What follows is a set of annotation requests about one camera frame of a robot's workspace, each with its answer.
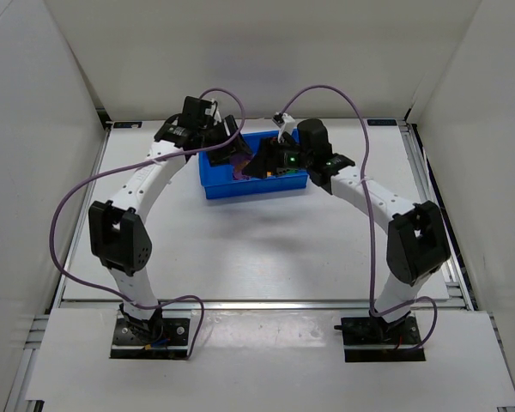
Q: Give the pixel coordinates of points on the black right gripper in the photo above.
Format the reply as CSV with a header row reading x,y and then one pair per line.
x,y
268,159

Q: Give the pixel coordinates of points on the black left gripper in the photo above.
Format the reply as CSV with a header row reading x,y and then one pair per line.
x,y
225,146

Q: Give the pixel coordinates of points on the purple round lego piece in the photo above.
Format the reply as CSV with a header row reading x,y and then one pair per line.
x,y
238,164

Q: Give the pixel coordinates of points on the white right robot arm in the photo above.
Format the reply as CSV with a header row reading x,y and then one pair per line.
x,y
417,245

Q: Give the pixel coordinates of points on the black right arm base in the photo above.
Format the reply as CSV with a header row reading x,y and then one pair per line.
x,y
371,340

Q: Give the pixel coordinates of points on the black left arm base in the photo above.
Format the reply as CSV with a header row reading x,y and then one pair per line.
x,y
170,342

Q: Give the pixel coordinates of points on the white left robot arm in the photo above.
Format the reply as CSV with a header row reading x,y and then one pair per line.
x,y
118,236

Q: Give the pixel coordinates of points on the blue plastic sorting tray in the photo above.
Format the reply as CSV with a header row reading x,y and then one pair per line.
x,y
218,182

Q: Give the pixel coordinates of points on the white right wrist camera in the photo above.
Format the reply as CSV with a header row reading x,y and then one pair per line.
x,y
286,125

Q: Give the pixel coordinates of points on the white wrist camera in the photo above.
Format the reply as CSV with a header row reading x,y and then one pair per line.
x,y
286,125
214,113

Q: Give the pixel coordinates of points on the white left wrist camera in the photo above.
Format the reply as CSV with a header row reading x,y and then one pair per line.
x,y
214,113

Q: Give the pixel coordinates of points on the aluminium frame rail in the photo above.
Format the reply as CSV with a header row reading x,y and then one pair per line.
x,y
455,302

